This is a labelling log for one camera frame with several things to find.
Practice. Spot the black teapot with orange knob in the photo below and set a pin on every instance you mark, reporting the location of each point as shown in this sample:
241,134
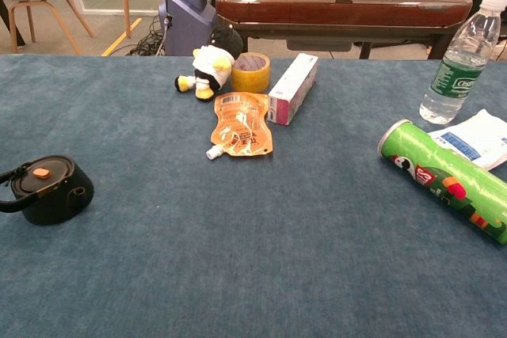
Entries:
59,203

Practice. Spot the clear water bottle green label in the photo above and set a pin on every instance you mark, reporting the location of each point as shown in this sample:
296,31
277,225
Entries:
455,77

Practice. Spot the blue felt table cover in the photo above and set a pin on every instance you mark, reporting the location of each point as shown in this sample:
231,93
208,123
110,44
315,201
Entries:
253,255

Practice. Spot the white and pink carton box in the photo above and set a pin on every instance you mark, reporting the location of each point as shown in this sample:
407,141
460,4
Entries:
293,88

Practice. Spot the black white yellow plush penguin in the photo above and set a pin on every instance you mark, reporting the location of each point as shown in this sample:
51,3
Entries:
210,65

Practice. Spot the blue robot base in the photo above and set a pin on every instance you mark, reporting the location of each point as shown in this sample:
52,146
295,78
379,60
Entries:
186,17

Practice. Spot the yellow packing tape roll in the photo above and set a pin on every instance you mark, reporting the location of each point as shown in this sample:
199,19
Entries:
249,80

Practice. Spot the brown mahjong table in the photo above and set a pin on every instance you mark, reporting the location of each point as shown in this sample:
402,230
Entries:
336,9

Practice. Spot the green chips can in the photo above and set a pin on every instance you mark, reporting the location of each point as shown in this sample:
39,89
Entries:
447,164

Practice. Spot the white wet wipes pack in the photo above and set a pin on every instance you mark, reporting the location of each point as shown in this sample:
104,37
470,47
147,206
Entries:
483,132

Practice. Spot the orange spouted drink pouch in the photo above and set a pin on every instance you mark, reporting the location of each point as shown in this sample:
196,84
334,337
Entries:
241,124

